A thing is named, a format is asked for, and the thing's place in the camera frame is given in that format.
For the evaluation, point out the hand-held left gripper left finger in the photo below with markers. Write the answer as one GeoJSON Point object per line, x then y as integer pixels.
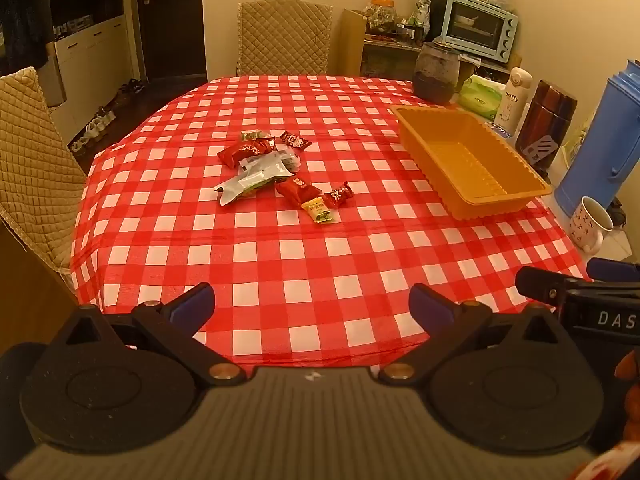
{"type": "Point", "coordinates": [192, 305]}

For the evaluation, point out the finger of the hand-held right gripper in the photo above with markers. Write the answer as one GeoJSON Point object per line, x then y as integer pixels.
{"type": "Point", "coordinates": [612, 269]}
{"type": "Point", "coordinates": [537, 285]}

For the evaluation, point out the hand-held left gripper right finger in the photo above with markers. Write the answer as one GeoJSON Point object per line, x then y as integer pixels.
{"type": "Point", "coordinates": [430, 307]}

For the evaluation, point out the yellow plastic tray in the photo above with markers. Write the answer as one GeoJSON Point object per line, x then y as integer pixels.
{"type": "Point", "coordinates": [465, 160]}

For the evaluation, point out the small red twisted candy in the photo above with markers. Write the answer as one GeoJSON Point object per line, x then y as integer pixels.
{"type": "Point", "coordinates": [340, 194]}

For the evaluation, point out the yellow green snack packet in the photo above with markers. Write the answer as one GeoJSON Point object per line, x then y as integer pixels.
{"type": "Point", "coordinates": [317, 211]}

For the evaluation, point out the red snack packet white label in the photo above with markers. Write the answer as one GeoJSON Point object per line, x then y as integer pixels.
{"type": "Point", "coordinates": [300, 192]}

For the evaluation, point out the large shiny red snack packet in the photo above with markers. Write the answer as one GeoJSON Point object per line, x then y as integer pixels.
{"type": "Point", "coordinates": [247, 152]}

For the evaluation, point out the clear seaweed snack packet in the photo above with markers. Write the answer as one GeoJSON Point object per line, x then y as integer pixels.
{"type": "Point", "coordinates": [272, 162]}

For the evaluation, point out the green white candy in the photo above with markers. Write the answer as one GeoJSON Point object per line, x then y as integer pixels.
{"type": "Point", "coordinates": [255, 135]}

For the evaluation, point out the red twisted candy white print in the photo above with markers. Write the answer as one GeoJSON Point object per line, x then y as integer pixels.
{"type": "Point", "coordinates": [295, 141]}

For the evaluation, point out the person's right hand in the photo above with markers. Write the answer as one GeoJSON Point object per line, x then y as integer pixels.
{"type": "Point", "coordinates": [631, 380]}

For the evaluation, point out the white printed mug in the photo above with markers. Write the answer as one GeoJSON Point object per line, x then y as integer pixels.
{"type": "Point", "coordinates": [587, 232]}

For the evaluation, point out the red checkered tablecloth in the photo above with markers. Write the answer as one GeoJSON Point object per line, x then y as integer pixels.
{"type": "Point", "coordinates": [300, 260]}

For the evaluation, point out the blue thermos jug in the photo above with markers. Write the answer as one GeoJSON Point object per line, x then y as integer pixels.
{"type": "Point", "coordinates": [600, 150]}

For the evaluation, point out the yellow green flower bag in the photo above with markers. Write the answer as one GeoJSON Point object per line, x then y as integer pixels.
{"type": "Point", "coordinates": [575, 142]}

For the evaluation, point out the grey phone stand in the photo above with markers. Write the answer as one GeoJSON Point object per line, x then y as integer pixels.
{"type": "Point", "coordinates": [540, 150]}

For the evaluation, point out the red printed clothing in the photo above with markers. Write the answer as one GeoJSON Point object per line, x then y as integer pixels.
{"type": "Point", "coordinates": [615, 465]}

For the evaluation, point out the small blue white box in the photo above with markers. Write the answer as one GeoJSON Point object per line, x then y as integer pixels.
{"type": "Point", "coordinates": [500, 129]}

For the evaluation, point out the brown metal thermos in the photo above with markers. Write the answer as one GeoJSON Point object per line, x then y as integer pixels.
{"type": "Point", "coordinates": [547, 110]}

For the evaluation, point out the white rabbit print bottle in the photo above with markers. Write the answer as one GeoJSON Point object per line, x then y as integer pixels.
{"type": "Point", "coordinates": [515, 97]}

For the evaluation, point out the green tissue pack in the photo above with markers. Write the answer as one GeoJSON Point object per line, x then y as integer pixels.
{"type": "Point", "coordinates": [480, 97]}

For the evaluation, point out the row of shoes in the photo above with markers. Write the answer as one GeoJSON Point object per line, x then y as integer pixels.
{"type": "Point", "coordinates": [95, 127]}

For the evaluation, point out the beige quilted chair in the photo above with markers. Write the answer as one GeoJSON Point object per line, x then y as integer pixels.
{"type": "Point", "coordinates": [35, 170]}
{"type": "Point", "coordinates": [285, 37]}

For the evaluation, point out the glass jar dark contents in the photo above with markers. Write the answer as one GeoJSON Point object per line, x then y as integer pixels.
{"type": "Point", "coordinates": [435, 77]}

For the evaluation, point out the light blue toaster oven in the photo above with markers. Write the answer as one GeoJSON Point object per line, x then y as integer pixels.
{"type": "Point", "coordinates": [505, 35]}

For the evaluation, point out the white bowl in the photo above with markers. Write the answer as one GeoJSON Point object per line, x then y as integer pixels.
{"type": "Point", "coordinates": [465, 20]}

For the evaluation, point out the white cabinet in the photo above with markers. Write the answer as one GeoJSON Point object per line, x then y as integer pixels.
{"type": "Point", "coordinates": [90, 50]}

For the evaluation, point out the wooden shelf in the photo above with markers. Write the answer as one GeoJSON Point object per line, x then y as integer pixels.
{"type": "Point", "coordinates": [352, 40]}

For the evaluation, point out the beige quilted chair back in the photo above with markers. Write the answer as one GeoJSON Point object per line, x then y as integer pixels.
{"type": "Point", "coordinates": [285, 37]}

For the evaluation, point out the dark door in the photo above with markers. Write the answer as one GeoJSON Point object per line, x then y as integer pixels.
{"type": "Point", "coordinates": [175, 20]}

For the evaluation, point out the plastic jar orange lid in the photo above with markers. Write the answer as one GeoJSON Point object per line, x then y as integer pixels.
{"type": "Point", "coordinates": [380, 17]}

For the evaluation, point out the green silver bag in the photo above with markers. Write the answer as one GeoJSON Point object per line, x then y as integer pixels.
{"type": "Point", "coordinates": [421, 12]}

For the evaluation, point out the dark hanging cloth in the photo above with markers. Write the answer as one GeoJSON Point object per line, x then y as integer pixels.
{"type": "Point", "coordinates": [20, 10]}

